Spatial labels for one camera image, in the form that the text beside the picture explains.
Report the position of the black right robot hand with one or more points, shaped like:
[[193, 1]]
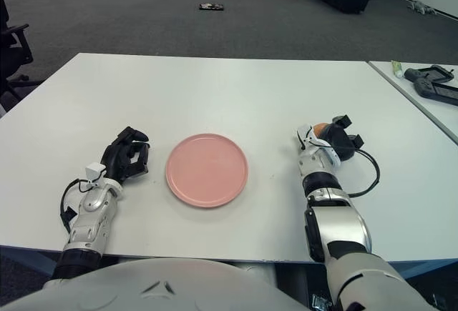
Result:
[[340, 143]]

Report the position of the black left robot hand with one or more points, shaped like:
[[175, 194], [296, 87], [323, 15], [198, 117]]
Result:
[[116, 161]]

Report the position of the red yellow apple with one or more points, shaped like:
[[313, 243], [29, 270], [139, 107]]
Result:
[[319, 128]]

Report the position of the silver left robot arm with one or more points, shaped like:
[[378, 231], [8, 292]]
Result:
[[87, 218]]

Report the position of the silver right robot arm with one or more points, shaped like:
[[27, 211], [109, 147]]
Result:
[[336, 225]]

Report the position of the pink round plate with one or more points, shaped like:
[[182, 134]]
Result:
[[207, 170]]

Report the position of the green white tube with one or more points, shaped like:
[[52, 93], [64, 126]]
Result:
[[397, 68]]

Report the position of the blue grey table leg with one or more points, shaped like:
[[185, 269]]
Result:
[[28, 256], [429, 266]]

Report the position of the grey robot torso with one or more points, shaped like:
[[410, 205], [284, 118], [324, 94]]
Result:
[[143, 289]]

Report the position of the black office chair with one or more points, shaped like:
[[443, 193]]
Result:
[[14, 46]]

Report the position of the grey quadruped robot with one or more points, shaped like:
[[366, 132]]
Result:
[[421, 6]]

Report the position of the black handheld controller with frame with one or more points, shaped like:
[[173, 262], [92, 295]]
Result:
[[415, 74]]

